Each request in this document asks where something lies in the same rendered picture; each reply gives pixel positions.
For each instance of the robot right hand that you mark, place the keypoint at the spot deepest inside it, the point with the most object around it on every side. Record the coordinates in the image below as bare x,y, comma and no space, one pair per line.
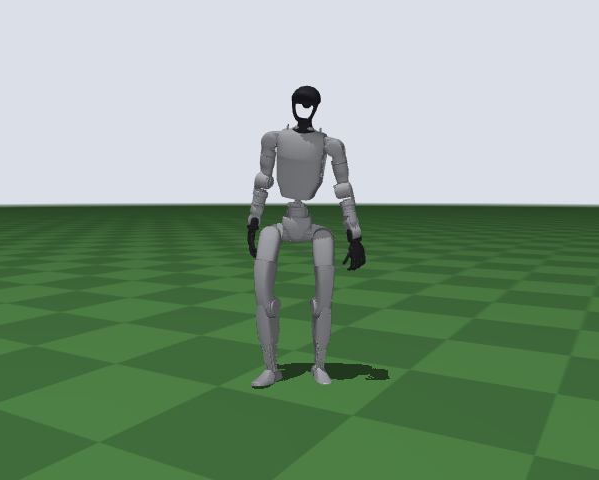
251,235

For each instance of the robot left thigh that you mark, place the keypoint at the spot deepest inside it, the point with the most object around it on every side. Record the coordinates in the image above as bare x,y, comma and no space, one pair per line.
324,268

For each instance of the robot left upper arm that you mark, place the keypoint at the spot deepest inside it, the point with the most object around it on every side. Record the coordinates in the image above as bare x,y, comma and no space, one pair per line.
336,149

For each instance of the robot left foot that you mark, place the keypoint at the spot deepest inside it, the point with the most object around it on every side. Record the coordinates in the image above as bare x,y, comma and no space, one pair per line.
320,375

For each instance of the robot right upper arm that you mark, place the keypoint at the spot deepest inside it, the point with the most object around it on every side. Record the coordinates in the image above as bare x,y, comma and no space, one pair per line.
264,178

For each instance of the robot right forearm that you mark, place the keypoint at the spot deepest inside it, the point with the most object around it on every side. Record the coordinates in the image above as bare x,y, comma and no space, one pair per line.
258,203

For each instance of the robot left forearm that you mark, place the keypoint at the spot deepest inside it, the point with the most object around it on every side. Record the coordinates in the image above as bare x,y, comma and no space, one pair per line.
350,220

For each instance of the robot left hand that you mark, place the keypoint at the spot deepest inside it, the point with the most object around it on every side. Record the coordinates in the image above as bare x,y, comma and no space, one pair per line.
356,250

